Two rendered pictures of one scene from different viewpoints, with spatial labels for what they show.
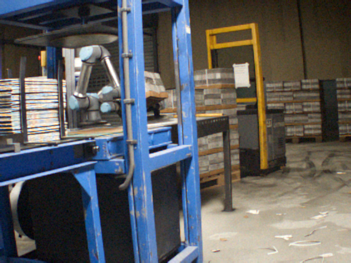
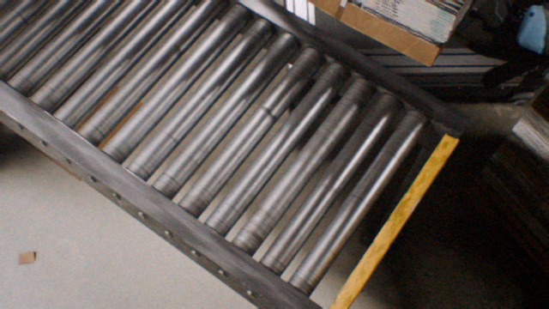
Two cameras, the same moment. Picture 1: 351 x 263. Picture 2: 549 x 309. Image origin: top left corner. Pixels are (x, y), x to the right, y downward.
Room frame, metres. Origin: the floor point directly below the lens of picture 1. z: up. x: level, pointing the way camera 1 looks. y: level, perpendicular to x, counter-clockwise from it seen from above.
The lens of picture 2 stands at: (3.77, -0.61, 1.95)
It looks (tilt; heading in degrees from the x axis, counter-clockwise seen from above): 65 degrees down; 101
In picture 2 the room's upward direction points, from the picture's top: 3 degrees clockwise
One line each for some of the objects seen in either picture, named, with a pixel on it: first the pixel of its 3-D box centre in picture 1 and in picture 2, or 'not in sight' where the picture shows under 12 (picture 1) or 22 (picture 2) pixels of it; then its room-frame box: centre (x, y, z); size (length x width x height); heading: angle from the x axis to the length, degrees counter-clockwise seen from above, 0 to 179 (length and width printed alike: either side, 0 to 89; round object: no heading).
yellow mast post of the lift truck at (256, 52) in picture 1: (259, 95); not in sight; (5.44, -0.97, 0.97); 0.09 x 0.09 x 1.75; 49
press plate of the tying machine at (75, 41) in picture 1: (84, 38); not in sight; (2.37, 0.47, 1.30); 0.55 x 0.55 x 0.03; 68
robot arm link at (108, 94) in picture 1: (109, 94); not in sight; (3.38, 0.49, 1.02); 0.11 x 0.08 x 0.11; 137
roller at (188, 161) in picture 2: not in sight; (229, 113); (3.56, -0.01, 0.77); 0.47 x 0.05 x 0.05; 68
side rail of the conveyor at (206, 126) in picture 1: (200, 128); (58, 143); (3.23, -0.14, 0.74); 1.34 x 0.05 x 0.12; 158
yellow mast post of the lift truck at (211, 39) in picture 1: (215, 97); not in sight; (5.87, -0.48, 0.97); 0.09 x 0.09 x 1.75; 49
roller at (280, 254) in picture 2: not in sight; (334, 181); (3.80, -0.10, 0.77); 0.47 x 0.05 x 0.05; 68
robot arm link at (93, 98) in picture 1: (91, 101); not in sight; (3.72, 0.70, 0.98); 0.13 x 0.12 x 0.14; 137
